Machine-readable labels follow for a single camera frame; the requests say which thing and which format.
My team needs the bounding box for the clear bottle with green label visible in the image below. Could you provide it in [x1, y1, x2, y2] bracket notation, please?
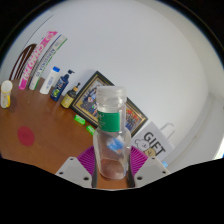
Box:
[92, 85, 133, 181]

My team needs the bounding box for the small green pack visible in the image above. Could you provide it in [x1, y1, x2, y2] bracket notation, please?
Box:
[85, 125, 96, 136]
[73, 114, 86, 125]

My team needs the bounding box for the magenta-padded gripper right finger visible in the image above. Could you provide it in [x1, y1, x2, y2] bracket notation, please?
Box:
[126, 145, 172, 188]

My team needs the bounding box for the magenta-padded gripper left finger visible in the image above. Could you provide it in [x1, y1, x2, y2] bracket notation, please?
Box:
[54, 145, 98, 188]

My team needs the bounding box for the white bottle with blue cap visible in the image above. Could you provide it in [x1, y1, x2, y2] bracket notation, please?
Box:
[39, 66, 61, 96]

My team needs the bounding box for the flat round red coaster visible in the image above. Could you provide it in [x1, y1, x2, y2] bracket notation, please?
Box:
[16, 126, 36, 147]

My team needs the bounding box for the tall white and blue tube box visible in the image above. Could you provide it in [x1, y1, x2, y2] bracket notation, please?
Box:
[28, 34, 68, 91]

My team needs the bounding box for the framed group photo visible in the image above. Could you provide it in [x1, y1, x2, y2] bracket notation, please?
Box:
[69, 70, 149, 138]

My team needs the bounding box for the white paper gift bag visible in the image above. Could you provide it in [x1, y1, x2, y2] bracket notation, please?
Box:
[131, 121, 176, 164]

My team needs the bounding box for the dark blue pump bottle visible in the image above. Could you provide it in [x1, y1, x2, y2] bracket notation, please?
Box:
[50, 69, 76, 102]

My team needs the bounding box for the tall pink tube box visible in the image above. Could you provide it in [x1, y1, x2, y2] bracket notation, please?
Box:
[18, 30, 59, 91]

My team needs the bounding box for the amber pump bottle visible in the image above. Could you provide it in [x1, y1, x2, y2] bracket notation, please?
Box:
[60, 82, 82, 109]

